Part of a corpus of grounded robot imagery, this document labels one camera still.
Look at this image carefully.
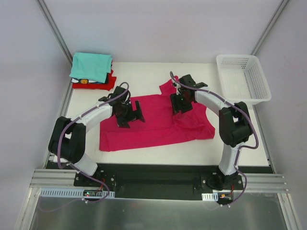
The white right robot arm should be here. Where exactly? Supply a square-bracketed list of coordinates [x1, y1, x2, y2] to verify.
[170, 72, 254, 191]

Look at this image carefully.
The crimson pink t shirt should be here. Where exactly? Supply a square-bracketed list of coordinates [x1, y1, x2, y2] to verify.
[99, 80, 215, 152]

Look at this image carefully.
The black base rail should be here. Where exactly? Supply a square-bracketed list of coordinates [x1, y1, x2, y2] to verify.
[62, 162, 250, 201]

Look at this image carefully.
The folded dark printed t shirt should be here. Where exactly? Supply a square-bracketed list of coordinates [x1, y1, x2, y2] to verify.
[71, 78, 105, 85]

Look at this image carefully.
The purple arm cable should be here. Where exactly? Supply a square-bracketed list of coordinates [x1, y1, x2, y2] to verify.
[57, 82, 131, 171]
[169, 71, 260, 207]

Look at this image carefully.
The white plastic basket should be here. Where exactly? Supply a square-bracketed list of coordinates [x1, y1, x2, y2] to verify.
[216, 54, 272, 105]

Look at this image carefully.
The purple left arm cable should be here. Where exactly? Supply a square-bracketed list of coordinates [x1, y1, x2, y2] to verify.
[57, 82, 131, 171]

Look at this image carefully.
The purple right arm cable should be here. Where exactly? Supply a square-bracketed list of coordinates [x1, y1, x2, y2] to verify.
[169, 71, 260, 207]

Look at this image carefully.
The folded teal t shirt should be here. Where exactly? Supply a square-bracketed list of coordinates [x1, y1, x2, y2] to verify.
[70, 52, 113, 83]

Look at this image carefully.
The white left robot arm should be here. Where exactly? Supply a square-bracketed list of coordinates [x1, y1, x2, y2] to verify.
[48, 86, 145, 186]

